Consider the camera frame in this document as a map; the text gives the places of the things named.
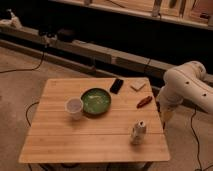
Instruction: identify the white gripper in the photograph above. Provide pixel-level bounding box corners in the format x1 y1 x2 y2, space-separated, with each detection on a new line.
156 87 182 122

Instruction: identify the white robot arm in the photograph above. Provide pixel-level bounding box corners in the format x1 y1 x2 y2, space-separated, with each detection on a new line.
156 61 213 122

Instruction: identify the white can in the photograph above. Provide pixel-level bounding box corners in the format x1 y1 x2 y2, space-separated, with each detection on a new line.
131 121 146 145

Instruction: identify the black rectangular block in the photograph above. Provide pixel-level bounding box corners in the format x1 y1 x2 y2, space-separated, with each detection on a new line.
110 79 123 94

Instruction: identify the wooden table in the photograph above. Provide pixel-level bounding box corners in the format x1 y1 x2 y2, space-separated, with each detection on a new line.
19 78 170 163

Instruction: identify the black device on ledge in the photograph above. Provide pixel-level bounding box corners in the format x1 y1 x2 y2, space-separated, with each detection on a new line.
57 29 75 42

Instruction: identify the white object on ledge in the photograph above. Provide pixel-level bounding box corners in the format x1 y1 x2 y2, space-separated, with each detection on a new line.
0 9 22 29

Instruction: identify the black cable right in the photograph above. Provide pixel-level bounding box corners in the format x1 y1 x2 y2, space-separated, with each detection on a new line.
189 106 213 171

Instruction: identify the black floor cable left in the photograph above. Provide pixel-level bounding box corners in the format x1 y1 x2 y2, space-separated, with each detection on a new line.
0 46 46 74

